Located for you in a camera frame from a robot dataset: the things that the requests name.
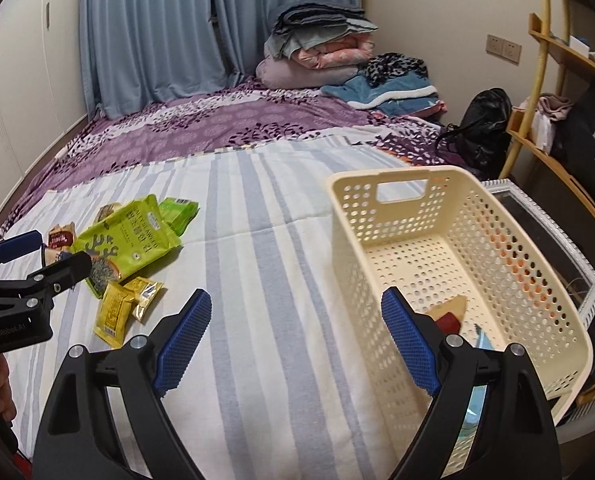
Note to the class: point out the yellow snack packet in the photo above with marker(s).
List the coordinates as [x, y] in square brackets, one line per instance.
[114, 310]

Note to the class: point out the light blue curtain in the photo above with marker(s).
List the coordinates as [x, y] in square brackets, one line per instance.
[152, 30]

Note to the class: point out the cream perforated plastic basket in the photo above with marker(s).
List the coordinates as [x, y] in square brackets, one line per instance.
[357, 220]

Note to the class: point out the striped white blue sheet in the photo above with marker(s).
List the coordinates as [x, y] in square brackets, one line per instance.
[277, 260]

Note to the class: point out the large green snack bag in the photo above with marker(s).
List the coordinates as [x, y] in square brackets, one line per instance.
[127, 235]

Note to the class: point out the brown paper snack packet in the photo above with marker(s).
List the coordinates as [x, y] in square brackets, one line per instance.
[450, 306]

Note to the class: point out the small white box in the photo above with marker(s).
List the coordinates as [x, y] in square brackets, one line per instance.
[580, 46]

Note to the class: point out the pink floral quilt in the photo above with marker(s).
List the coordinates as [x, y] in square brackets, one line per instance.
[337, 52]

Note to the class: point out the black backpack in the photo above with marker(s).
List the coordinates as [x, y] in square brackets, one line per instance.
[485, 130]

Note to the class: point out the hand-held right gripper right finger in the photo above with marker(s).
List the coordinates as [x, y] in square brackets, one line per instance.
[412, 340]

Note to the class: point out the pink cloth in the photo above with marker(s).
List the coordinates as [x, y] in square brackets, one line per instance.
[555, 106]

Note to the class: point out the beige snack packet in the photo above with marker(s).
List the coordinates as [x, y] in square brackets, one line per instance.
[57, 257]

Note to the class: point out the wooden shelf rack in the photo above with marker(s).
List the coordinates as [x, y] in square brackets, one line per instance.
[545, 35]

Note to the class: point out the blue fleece blanket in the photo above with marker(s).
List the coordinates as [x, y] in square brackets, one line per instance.
[377, 95]

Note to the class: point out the light blue packet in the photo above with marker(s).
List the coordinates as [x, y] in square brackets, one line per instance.
[482, 341]

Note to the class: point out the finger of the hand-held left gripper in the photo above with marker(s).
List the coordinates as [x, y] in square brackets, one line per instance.
[17, 246]
[67, 266]

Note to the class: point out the clear cookie bag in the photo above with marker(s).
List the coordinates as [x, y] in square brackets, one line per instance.
[108, 211]

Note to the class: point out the white wardrobe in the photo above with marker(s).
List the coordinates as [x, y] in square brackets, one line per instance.
[27, 60]

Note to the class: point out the clear yellow-edged cake packet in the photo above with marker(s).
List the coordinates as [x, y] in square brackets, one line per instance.
[146, 295]

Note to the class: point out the purple floral bedsheet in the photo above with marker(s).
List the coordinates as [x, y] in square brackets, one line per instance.
[202, 125]

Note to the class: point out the black shopping bag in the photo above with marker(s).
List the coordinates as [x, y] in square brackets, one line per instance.
[592, 135]

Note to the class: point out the grey folded blanket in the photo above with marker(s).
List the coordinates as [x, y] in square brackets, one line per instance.
[322, 17]

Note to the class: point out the beige wall socket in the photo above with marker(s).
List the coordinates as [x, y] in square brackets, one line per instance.
[495, 44]
[512, 52]

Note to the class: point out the leopard print cloth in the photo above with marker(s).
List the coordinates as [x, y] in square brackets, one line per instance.
[395, 67]

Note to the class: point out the pale green folded sheet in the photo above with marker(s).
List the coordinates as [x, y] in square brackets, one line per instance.
[287, 42]

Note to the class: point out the white plastic bag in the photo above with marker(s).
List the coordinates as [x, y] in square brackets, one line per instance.
[537, 127]

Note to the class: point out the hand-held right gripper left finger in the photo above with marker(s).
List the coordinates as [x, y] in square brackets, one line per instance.
[185, 340]

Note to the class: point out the white framed glass table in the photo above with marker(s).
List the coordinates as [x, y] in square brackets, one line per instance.
[585, 267]

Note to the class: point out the small bright green snack packet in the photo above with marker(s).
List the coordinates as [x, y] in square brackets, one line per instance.
[180, 210]

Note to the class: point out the dark striped snack packet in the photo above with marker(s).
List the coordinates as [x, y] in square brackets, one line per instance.
[59, 236]

